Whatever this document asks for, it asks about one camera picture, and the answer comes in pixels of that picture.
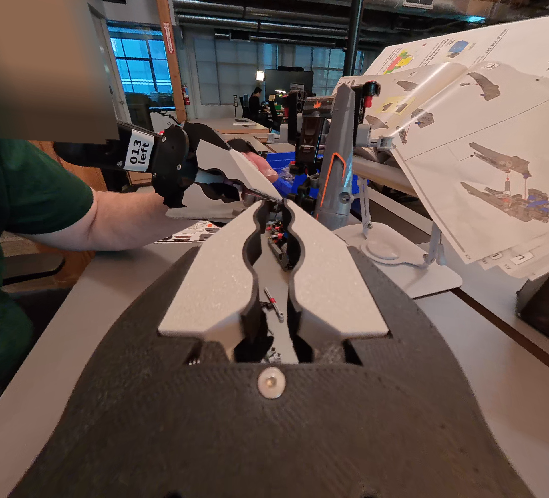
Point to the grey black lego subassembly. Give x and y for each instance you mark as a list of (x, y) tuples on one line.
[(336, 155)]

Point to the black wall monitor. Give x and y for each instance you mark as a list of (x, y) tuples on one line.
[(289, 84)]

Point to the white book stand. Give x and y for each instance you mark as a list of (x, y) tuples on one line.
[(386, 245)]

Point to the white instruction sheet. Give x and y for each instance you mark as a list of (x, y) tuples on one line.
[(506, 48)]

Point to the grey lego axle red bush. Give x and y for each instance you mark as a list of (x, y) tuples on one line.
[(271, 301)]

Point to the sticker sheet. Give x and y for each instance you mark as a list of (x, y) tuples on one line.
[(193, 234)]

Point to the red fire extinguisher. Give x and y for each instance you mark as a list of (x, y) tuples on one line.
[(185, 95)]

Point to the black steel pole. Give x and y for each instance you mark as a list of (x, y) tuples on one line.
[(358, 13)]

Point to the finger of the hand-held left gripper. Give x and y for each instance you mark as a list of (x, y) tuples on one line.
[(227, 163), (201, 208)]

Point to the person's left hand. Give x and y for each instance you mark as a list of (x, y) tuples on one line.
[(262, 166)]

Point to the open instruction booklet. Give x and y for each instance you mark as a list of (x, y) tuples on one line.
[(471, 129)]

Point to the black box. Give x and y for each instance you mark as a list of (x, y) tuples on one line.
[(536, 301)]

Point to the person's left forearm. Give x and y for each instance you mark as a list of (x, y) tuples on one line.
[(120, 219)]

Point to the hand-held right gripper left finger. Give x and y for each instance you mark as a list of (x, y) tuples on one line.
[(210, 292)]

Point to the blue parts bin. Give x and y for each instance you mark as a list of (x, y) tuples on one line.
[(285, 183)]

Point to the wooden post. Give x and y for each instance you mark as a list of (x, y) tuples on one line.
[(167, 35)]

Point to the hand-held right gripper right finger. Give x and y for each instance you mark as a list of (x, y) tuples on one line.
[(339, 292)]

